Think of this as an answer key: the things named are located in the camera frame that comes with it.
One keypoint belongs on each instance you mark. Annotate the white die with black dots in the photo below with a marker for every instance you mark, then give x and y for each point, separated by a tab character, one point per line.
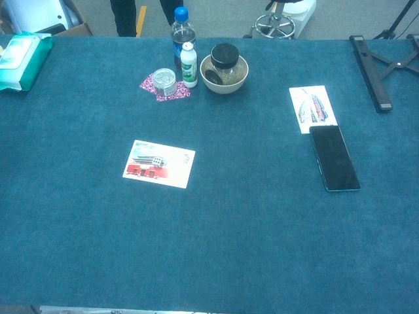
157	161

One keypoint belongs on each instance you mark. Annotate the red patterned playing card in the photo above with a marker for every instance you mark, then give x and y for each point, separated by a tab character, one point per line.
146	84
181	94

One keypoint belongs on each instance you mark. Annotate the postcard with red building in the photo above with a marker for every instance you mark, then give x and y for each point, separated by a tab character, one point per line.
178	170

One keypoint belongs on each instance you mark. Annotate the beige bowl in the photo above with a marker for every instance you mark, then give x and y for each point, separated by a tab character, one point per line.
226	86

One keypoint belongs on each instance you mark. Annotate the blue felt table cloth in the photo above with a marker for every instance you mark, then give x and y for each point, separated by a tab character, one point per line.
229	229

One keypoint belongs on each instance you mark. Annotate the white round jar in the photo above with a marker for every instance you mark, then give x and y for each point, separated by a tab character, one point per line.
164	81

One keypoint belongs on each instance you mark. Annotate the small white green-label bottle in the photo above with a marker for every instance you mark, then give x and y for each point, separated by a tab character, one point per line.
189	70

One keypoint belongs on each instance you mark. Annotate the glass jar black lid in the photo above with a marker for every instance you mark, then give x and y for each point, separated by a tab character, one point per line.
224	55

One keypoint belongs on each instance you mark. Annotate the postcard with striped drawing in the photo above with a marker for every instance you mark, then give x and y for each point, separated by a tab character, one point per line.
311	101

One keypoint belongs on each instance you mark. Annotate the black smartphone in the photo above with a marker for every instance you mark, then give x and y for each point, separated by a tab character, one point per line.
334	158

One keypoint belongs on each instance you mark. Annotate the cola bottle blue cap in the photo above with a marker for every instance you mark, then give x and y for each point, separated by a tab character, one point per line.
183	31

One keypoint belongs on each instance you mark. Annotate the chrome stool base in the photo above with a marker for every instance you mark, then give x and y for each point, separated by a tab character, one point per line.
275	24

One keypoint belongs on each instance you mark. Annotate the black trouser leg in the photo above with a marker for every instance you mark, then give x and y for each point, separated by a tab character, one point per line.
123	16
170	8

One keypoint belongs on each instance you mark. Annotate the white plastic container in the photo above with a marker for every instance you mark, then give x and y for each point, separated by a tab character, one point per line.
306	14

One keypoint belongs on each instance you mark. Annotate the black folding stand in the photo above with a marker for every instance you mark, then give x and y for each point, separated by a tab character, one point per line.
371	72

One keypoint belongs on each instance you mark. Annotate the brown cardboard box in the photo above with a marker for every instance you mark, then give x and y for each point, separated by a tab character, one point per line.
77	30

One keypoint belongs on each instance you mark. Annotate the green wet wipes pack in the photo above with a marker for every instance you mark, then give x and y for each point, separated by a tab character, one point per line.
23	62

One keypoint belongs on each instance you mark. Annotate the black tripod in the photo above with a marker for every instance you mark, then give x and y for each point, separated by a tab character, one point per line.
397	19

